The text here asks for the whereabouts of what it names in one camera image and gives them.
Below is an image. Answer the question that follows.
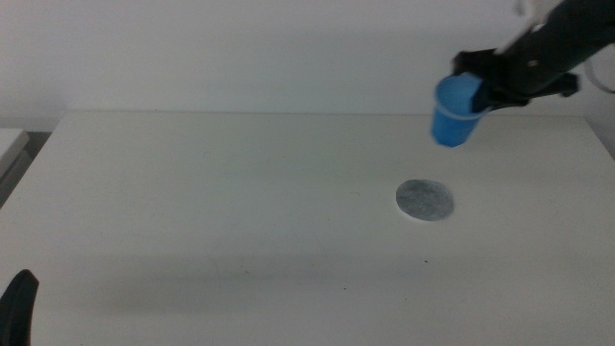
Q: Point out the blue plastic cup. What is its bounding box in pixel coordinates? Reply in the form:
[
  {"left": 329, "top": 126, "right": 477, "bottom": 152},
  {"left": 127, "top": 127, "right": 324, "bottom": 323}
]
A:
[{"left": 430, "top": 72, "right": 492, "bottom": 149}]

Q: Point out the round grey cup mat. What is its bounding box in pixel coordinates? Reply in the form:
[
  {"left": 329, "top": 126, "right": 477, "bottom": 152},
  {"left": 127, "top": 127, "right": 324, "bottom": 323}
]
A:
[{"left": 395, "top": 178, "right": 455, "bottom": 222}]

